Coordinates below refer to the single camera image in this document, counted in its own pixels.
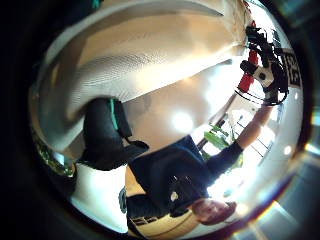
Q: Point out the red plastic object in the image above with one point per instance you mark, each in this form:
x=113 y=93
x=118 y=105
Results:
x=248 y=80

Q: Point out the white cloth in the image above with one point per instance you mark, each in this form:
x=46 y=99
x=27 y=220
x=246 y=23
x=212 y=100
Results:
x=133 y=53

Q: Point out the white marker cube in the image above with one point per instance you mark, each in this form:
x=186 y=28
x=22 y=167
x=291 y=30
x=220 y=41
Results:
x=292 y=68

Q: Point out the the person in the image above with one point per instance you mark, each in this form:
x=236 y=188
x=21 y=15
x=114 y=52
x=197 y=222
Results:
x=173 y=176

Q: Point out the green plant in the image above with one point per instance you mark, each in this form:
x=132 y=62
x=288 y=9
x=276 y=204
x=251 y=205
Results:
x=216 y=139

